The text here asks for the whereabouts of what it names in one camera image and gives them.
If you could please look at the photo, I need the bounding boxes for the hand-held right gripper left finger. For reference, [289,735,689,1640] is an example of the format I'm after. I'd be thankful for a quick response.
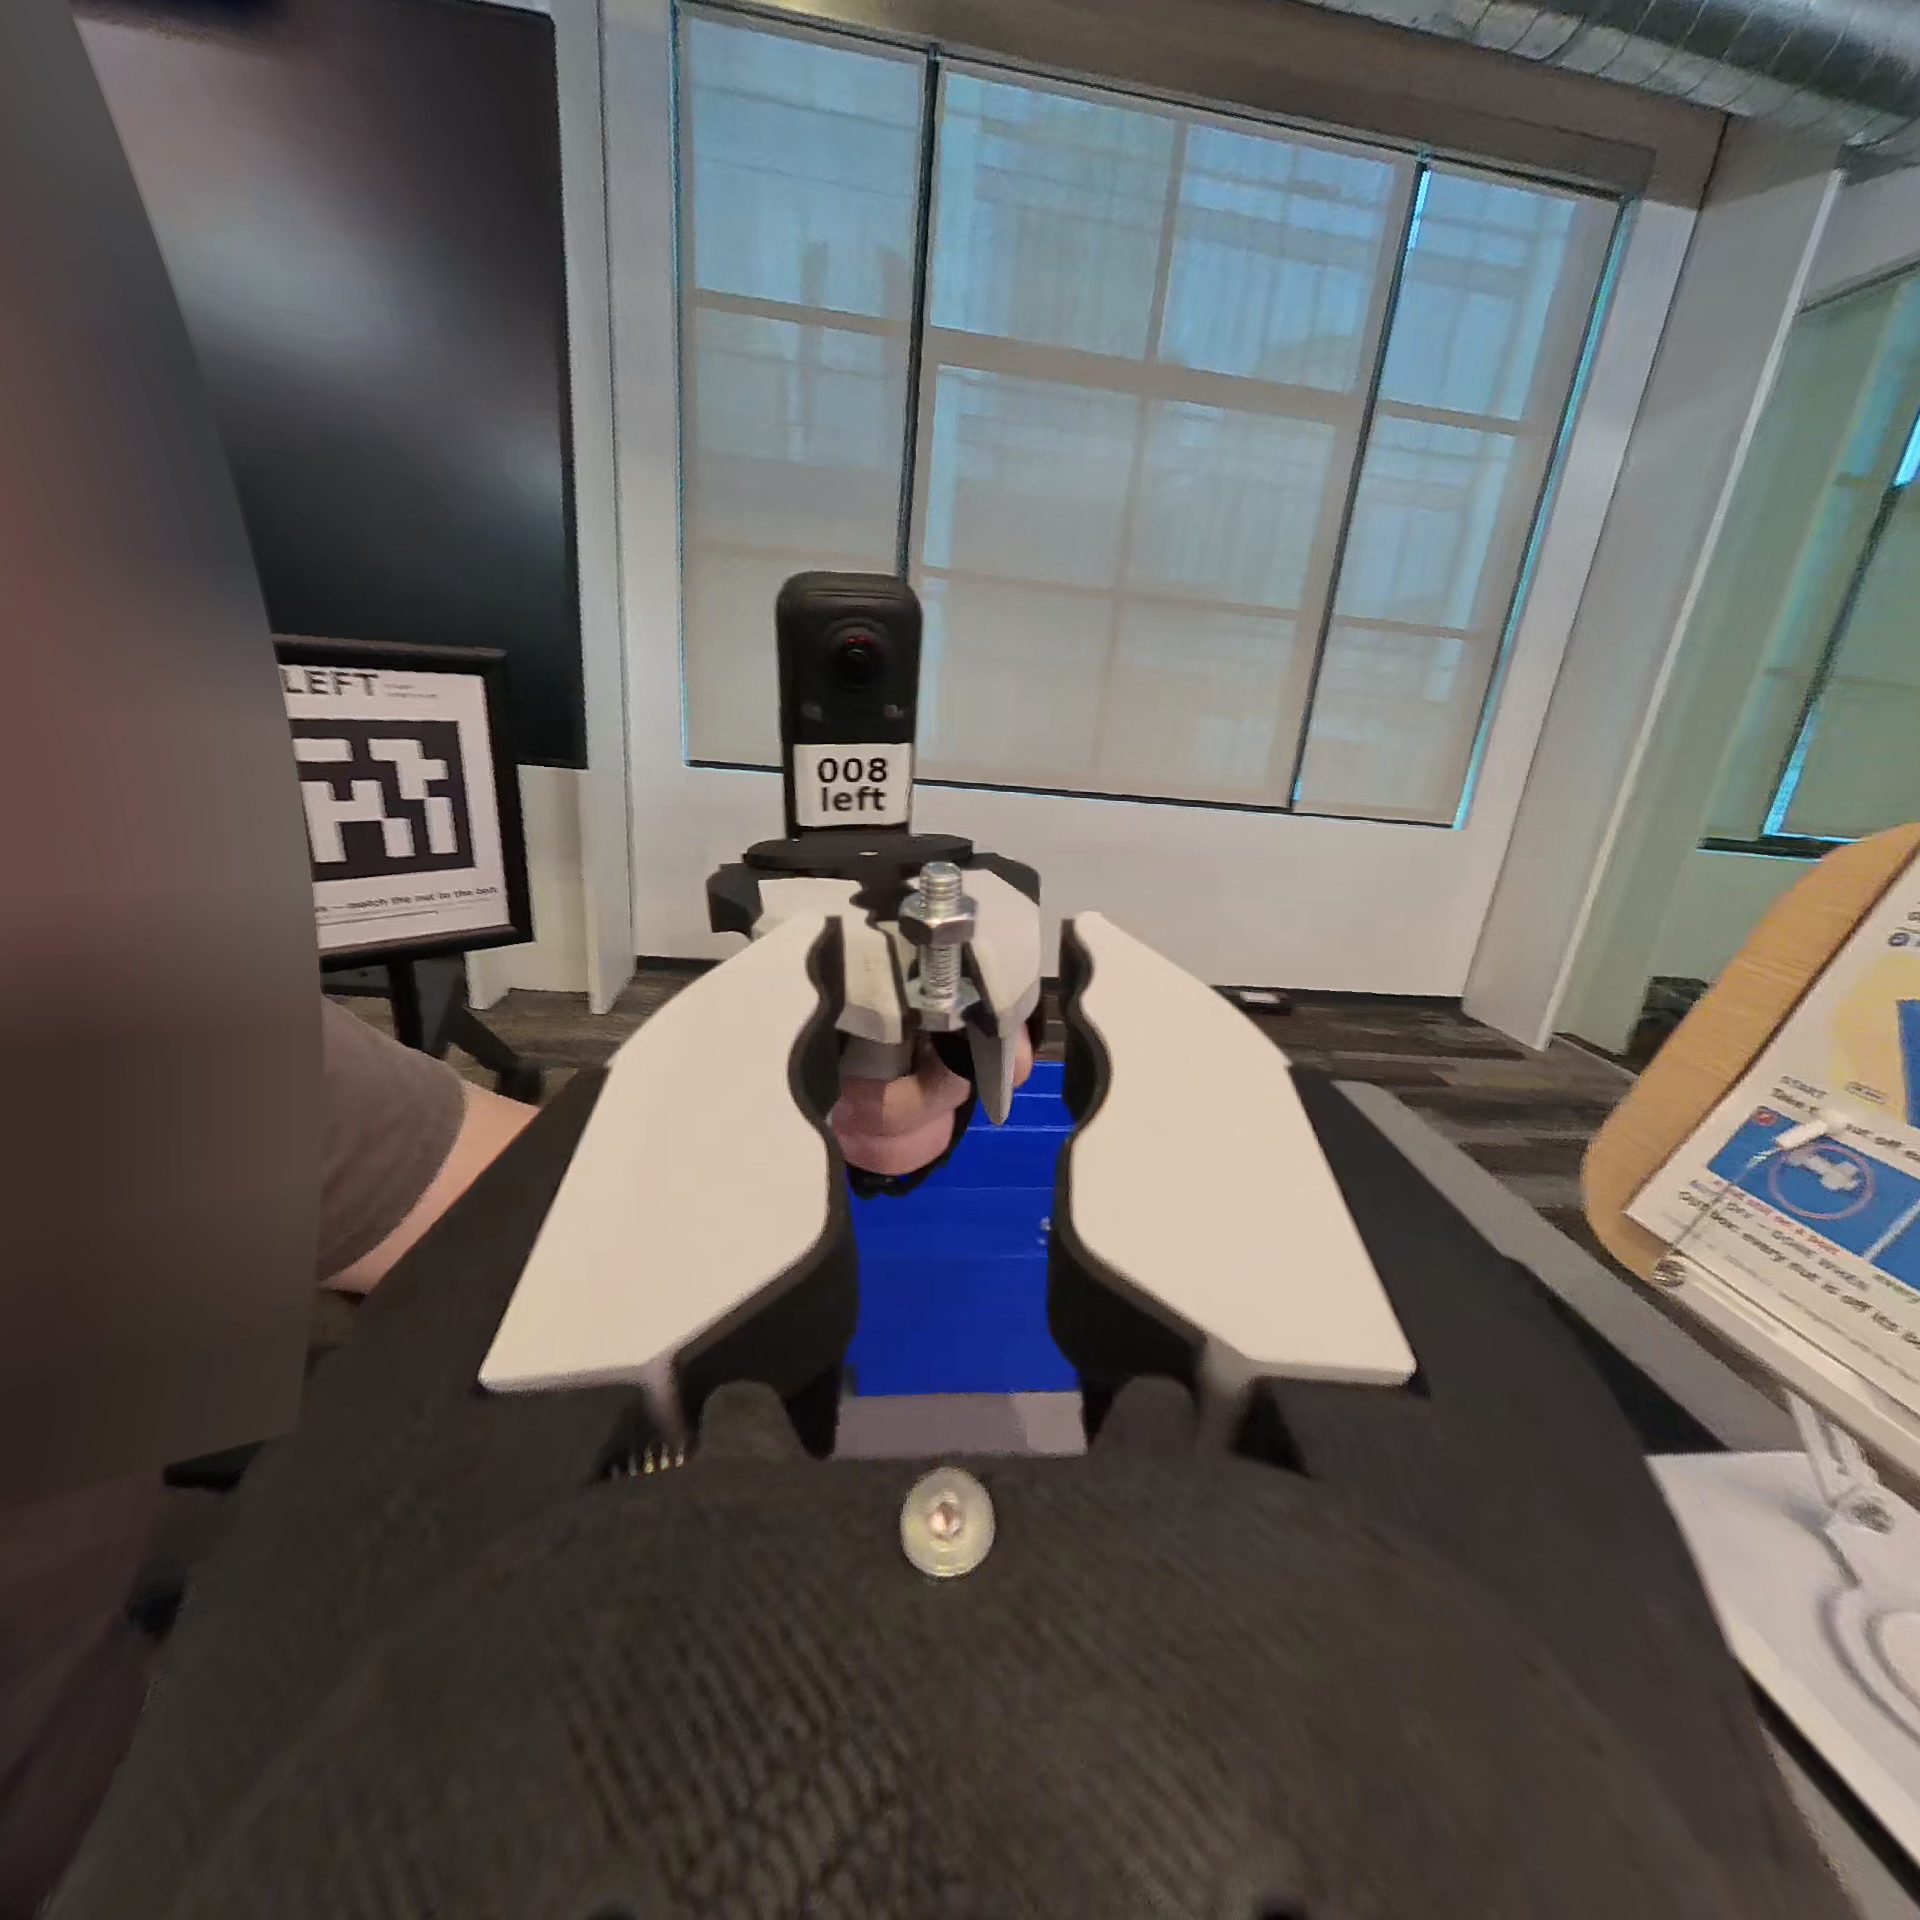
[477,909,862,1407]

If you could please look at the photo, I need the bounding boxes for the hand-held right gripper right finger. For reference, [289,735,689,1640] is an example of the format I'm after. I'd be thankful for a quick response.
[1046,909,1422,1398]

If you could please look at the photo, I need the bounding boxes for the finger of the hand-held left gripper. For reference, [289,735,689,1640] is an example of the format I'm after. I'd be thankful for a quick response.
[960,866,1048,1130]
[750,876,925,1081]

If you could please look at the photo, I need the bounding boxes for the steel hex bolt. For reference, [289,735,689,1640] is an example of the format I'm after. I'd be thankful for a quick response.
[896,858,988,1037]

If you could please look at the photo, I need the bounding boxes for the blue plastic bin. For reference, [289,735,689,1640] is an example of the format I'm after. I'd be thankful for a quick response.
[840,1053,1092,1400]

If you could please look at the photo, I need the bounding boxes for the person's left forearm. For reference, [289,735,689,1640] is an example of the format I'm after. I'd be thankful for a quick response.
[322,1079,547,1296]

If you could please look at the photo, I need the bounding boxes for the person's left hand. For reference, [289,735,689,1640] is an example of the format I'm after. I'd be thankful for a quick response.
[828,1031,1041,1187]

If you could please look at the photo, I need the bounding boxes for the black sign stand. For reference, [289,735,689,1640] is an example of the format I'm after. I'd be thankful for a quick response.
[374,947,550,1108]

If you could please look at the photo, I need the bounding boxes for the large window with blind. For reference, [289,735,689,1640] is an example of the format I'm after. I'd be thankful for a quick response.
[675,0,1633,830]

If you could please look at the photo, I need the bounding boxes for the black framed marker sign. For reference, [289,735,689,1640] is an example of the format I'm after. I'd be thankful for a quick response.
[275,636,537,965]

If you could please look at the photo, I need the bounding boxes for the wooden instruction board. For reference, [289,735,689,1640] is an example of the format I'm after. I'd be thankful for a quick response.
[1582,819,1920,1450]

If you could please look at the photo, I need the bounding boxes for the large black screen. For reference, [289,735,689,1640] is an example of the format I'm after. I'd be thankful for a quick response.
[75,0,591,771]

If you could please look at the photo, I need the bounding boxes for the metal ceiling duct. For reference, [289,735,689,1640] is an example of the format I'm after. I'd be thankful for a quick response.
[1561,0,1920,160]

